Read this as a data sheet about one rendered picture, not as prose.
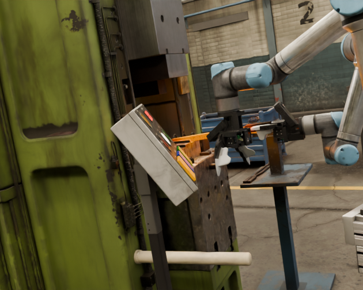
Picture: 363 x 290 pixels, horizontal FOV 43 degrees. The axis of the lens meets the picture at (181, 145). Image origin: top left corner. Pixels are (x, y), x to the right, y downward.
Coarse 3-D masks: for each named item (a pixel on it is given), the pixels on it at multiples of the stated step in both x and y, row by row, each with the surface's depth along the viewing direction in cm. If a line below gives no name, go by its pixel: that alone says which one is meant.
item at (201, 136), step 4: (248, 124) 186; (252, 124) 184; (256, 124) 183; (260, 124) 182; (208, 132) 195; (248, 132) 184; (184, 136) 199; (188, 136) 196; (192, 136) 195; (196, 136) 194; (200, 136) 194; (204, 136) 193; (176, 140) 199; (192, 140) 196
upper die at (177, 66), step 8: (160, 56) 182; (168, 56) 183; (176, 56) 190; (184, 56) 198; (136, 64) 187; (144, 64) 186; (152, 64) 184; (160, 64) 183; (168, 64) 183; (176, 64) 189; (184, 64) 197; (136, 72) 188; (144, 72) 186; (152, 72) 185; (160, 72) 183; (168, 72) 182; (176, 72) 189; (184, 72) 196; (136, 80) 188; (144, 80) 187; (152, 80) 185
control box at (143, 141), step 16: (144, 112) 140; (112, 128) 122; (128, 128) 122; (144, 128) 122; (160, 128) 149; (128, 144) 123; (144, 144) 123; (160, 144) 123; (144, 160) 124; (160, 160) 124; (176, 160) 127; (160, 176) 124; (176, 176) 124; (176, 192) 125; (192, 192) 125
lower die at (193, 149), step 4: (180, 140) 197; (184, 140) 196; (188, 140) 195; (196, 140) 202; (176, 144) 194; (180, 144) 192; (184, 144) 190; (188, 144) 194; (192, 144) 197; (196, 144) 201; (184, 148) 190; (188, 148) 193; (192, 148) 197; (196, 148) 201; (200, 148) 204; (184, 152) 189; (188, 152) 193; (192, 152) 197; (196, 152) 201; (200, 152) 204; (188, 156) 193; (192, 156) 196; (196, 156) 200
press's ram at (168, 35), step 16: (128, 0) 177; (144, 0) 175; (160, 0) 181; (176, 0) 195; (128, 16) 179; (144, 16) 176; (160, 16) 180; (176, 16) 194; (128, 32) 180; (144, 32) 177; (160, 32) 179; (176, 32) 192; (128, 48) 181; (144, 48) 179; (160, 48) 177; (176, 48) 191
